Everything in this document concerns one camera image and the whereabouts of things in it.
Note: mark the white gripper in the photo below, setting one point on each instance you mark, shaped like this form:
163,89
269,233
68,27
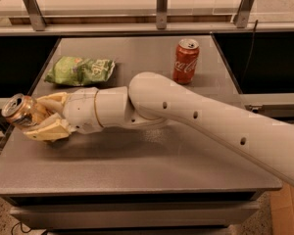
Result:
79,111

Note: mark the orange gold soda can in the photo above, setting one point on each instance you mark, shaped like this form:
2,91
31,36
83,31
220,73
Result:
21,111

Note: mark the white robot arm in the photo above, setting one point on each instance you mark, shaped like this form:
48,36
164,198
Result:
150,99

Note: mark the red Coca-Cola can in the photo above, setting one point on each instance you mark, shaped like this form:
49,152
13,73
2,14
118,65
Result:
186,57

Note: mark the green chip bag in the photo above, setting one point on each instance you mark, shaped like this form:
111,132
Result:
77,71

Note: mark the cardboard box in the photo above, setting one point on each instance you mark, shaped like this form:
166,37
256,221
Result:
282,210

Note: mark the left metal shelf bracket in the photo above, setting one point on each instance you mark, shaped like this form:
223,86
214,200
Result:
35,16

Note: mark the right metal shelf bracket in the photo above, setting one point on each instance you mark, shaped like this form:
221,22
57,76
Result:
243,13

